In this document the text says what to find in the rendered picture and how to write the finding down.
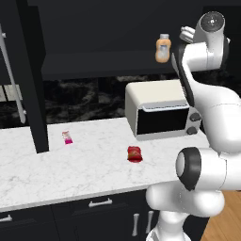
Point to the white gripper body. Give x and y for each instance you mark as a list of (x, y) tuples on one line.
[(187, 34)]

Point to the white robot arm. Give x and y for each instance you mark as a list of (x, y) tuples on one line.
[(219, 113)]

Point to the orange condiment bottle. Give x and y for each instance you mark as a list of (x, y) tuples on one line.
[(163, 50)]

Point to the red condiment bottle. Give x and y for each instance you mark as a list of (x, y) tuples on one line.
[(135, 154)]

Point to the pink shaker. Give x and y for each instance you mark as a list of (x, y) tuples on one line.
[(67, 138)]

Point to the black open cabinet door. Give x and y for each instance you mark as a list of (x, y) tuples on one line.
[(33, 78)]

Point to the black base cabinet door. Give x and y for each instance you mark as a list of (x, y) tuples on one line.
[(150, 224), (103, 230)]

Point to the white toaster oven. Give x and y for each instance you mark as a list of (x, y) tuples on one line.
[(157, 94)]

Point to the black wide drawer front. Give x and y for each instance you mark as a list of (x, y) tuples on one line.
[(100, 212)]

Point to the black narrow drawer front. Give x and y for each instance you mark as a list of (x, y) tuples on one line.
[(28, 219)]

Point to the black wall cabinet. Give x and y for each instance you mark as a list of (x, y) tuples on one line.
[(103, 37)]

